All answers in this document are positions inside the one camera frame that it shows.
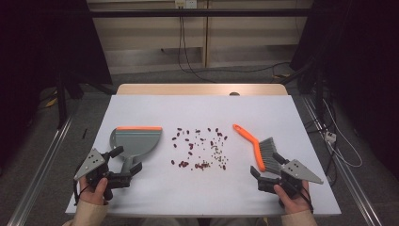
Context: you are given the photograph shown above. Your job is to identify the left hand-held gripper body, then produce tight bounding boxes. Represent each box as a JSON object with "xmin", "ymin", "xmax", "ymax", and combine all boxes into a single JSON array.
[{"xmin": 73, "ymin": 148, "xmax": 133, "ymax": 202}]

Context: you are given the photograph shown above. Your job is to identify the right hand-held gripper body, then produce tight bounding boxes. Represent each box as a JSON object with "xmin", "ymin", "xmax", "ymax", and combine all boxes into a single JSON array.
[{"xmin": 258, "ymin": 159, "xmax": 324, "ymax": 199}]

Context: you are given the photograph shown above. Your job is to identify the grey dustpan with orange edge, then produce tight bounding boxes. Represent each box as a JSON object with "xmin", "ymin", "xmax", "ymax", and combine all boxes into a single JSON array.
[{"xmin": 109, "ymin": 125, "xmax": 164, "ymax": 181}]

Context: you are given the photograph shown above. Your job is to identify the orange brush with grey bristles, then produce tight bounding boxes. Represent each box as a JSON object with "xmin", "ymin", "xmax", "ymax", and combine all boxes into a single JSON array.
[{"xmin": 232, "ymin": 123, "xmax": 285, "ymax": 174}]

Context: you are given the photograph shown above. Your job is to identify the small green beans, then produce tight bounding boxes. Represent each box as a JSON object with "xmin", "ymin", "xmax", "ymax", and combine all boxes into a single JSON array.
[{"xmin": 209, "ymin": 140, "xmax": 230, "ymax": 166}]

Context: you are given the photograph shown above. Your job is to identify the red beans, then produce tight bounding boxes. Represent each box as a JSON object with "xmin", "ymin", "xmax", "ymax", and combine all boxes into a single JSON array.
[{"xmin": 170, "ymin": 126, "xmax": 229, "ymax": 171}]

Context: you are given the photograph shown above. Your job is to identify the person's right hand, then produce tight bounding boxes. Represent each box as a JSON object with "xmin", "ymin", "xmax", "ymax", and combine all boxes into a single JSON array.
[{"xmin": 273, "ymin": 182, "xmax": 311, "ymax": 215}]

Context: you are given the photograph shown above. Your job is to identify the person's left hand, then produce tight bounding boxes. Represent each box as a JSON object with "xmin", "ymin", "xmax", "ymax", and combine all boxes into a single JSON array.
[{"xmin": 78, "ymin": 177, "xmax": 109, "ymax": 206}]

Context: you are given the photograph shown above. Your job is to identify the white table board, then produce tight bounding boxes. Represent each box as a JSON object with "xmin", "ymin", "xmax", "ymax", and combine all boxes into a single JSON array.
[{"xmin": 65, "ymin": 94, "xmax": 343, "ymax": 218}]

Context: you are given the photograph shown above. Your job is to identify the black metal stand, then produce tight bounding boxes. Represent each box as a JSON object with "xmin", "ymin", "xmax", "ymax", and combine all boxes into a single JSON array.
[
  {"xmin": 280, "ymin": 59, "xmax": 327, "ymax": 124},
  {"xmin": 56, "ymin": 70, "xmax": 115, "ymax": 130}
]

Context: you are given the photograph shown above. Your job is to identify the yellow floor object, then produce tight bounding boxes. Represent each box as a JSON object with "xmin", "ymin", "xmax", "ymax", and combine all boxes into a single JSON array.
[{"xmin": 44, "ymin": 89, "xmax": 59, "ymax": 108}]

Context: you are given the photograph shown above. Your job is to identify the dark curtain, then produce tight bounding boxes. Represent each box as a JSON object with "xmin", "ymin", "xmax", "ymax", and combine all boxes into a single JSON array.
[
  {"xmin": 0, "ymin": 0, "xmax": 113, "ymax": 168},
  {"xmin": 290, "ymin": 0, "xmax": 399, "ymax": 182}
]

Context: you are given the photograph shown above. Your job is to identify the black horizontal bar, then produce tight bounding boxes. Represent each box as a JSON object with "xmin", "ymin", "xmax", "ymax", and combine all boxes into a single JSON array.
[{"xmin": 88, "ymin": 8, "xmax": 311, "ymax": 18}]

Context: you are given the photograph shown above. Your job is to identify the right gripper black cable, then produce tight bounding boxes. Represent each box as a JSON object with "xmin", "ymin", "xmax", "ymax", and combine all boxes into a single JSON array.
[{"xmin": 299, "ymin": 181, "xmax": 314, "ymax": 215}]

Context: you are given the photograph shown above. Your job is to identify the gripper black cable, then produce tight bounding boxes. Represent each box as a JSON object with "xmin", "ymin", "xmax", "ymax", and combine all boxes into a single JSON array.
[
  {"xmin": 299, "ymin": 181, "xmax": 314, "ymax": 215},
  {"xmin": 72, "ymin": 180, "xmax": 92, "ymax": 207}
]

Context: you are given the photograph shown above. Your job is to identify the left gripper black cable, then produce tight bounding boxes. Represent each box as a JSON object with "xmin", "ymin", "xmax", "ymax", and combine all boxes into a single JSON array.
[{"xmin": 72, "ymin": 180, "xmax": 92, "ymax": 207}]

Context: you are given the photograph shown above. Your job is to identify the bundle of black cables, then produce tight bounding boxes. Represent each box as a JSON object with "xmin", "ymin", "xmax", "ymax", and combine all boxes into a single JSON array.
[{"xmin": 305, "ymin": 93, "xmax": 339, "ymax": 186}]

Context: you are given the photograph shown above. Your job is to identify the metal floor rail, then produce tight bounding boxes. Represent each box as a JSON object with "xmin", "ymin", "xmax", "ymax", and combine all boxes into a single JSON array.
[
  {"xmin": 7, "ymin": 116, "xmax": 75, "ymax": 226},
  {"xmin": 300, "ymin": 95, "xmax": 384, "ymax": 226}
]

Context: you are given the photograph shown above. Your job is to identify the white cable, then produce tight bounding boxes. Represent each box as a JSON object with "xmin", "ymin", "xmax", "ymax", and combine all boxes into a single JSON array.
[{"xmin": 323, "ymin": 98, "xmax": 364, "ymax": 169}]

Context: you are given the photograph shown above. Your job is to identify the black hanging wall cable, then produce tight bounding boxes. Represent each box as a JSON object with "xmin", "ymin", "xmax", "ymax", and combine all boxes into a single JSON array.
[{"xmin": 177, "ymin": 15, "xmax": 217, "ymax": 84}]

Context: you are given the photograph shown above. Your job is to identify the wooden wall post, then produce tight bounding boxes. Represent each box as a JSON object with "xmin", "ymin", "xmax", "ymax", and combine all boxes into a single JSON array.
[{"xmin": 201, "ymin": 0, "xmax": 211, "ymax": 69}]

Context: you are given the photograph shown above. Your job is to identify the white wall socket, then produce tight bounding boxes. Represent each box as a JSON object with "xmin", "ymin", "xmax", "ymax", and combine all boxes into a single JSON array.
[{"xmin": 174, "ymin": 0, "xmax": 198, "ymax": 9}]

